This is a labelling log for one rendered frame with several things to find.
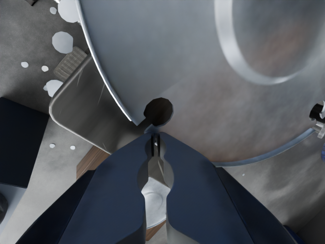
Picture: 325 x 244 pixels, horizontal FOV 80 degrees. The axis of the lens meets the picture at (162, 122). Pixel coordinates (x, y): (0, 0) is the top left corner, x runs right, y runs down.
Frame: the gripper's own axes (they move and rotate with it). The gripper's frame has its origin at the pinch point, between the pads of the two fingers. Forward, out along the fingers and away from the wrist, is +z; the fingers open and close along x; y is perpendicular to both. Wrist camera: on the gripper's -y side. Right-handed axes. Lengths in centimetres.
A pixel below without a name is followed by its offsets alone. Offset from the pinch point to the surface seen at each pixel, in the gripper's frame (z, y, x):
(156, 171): 1.6, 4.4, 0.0
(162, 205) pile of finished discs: 45, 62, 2
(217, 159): 3.3, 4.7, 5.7
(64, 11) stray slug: 12.5, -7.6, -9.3
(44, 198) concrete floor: 63, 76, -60
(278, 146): 5.8, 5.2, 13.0
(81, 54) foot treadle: 58, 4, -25
